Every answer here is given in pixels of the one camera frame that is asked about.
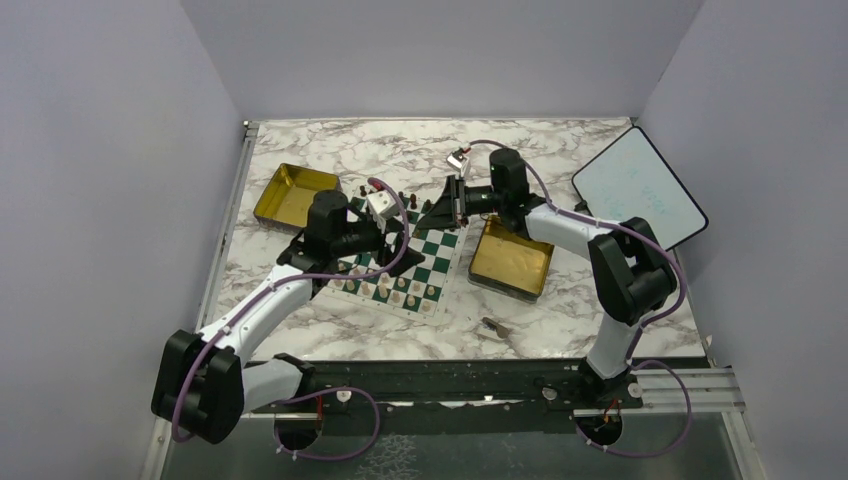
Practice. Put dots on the aluminium frame rail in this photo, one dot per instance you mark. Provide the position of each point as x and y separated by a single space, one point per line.
160 441

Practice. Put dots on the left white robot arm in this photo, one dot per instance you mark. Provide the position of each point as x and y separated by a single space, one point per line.
205 382

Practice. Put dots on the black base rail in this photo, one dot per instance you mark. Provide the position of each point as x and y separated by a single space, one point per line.
437 397

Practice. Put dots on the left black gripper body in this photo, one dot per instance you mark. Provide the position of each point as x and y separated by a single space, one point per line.
366 237

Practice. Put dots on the green and white chessboard mat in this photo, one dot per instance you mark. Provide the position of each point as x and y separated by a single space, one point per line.
441 250

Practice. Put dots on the gold tin with dark pieces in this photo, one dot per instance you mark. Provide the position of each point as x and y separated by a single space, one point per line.
284 203

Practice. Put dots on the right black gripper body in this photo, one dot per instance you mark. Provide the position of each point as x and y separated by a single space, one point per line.
465 201

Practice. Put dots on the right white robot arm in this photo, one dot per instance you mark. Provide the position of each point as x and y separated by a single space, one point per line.
633 275

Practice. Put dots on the small wooden piece on table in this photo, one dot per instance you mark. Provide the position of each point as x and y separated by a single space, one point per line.
493 329

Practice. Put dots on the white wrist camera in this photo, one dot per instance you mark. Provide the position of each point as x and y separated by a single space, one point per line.
382 209
459 162

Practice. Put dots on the white tablet whiteboard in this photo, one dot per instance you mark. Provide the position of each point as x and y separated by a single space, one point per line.
630 178

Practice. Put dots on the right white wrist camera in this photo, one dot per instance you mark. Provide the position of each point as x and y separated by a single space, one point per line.
459 162

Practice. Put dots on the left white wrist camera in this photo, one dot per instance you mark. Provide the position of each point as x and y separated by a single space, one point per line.
382 209

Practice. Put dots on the light wooden chess pieces row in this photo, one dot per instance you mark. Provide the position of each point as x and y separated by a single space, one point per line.
418 291

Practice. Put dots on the empty gold tin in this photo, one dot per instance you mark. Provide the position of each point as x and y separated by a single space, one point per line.
508 264

